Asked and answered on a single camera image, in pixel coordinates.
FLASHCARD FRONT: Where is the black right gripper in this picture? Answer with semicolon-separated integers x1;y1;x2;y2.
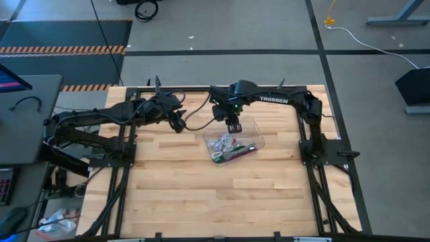
210;79;258;134

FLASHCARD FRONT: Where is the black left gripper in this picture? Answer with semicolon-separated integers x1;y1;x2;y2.
144;93;187;134

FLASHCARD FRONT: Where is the large white cable black tie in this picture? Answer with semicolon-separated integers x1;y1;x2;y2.
220;133;240;151

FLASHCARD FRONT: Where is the clear plastic bag with items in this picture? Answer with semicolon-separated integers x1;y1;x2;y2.
202;115;267;168

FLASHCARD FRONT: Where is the small white cable bundle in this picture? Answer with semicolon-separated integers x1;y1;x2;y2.
206;137;225;152

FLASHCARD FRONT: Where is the red USB-C cable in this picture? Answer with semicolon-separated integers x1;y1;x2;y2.
231;147;258;159

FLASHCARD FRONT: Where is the green USB-C cable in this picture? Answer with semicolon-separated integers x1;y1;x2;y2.
212;143;247;165

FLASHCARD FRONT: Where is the black hazard stripe floor mat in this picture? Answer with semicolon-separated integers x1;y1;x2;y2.
0;18;134;92

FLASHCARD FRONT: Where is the yellow extension plug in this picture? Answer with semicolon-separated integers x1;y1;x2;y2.
322;0;338;28

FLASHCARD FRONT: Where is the grey desk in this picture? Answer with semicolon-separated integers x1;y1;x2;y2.
0;74;64;166

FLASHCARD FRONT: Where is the crumpled plastic bag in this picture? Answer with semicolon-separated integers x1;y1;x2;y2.
36;207;82;241

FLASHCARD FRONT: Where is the desk monitor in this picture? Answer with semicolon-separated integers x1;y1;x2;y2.
0;63;34;94

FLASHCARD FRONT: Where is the black floor box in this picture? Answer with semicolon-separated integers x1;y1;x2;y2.
394;66;430;108

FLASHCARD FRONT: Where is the black keyboard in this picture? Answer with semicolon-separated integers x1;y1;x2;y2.
0;167;15;206

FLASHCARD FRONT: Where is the work table with blue legs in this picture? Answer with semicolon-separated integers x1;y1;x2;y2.
365;0;430;115

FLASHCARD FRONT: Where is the black computer mouse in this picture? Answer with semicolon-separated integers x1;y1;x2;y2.
0;206;28;238

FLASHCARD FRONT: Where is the long black cord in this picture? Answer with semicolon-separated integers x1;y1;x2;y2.
89;0;125;87

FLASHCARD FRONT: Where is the coiled black floor cable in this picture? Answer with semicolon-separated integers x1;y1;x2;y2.
134;0;160;24

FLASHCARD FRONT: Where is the short black desk cable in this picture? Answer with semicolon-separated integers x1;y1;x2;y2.
9;95;43;113

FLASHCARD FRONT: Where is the white power cord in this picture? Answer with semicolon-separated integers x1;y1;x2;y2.
326;26;421;71

